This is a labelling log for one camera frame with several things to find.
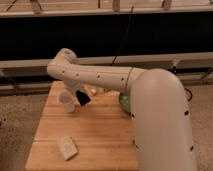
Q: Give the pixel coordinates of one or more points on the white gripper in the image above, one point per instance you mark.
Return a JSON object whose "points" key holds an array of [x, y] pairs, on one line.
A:
{"points": [[74, 86]]}

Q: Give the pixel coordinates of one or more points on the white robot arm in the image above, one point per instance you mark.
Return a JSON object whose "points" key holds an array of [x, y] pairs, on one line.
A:
{"points": [[158, 104]]}

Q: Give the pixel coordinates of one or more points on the white plastic bottle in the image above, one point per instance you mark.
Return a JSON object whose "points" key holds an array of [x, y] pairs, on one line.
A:
{"points": [[95, 90]]}

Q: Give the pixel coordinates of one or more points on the green bowl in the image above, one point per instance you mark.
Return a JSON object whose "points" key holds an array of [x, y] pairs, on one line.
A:
{"points": [[124, 102]]}

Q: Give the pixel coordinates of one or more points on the wooden board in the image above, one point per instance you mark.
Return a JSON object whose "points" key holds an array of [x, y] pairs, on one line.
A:
{"points": [[101, 131]]}

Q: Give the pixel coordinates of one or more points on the white sponge block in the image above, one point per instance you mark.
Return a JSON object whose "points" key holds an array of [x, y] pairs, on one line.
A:
{"points": [[67, 147]]}

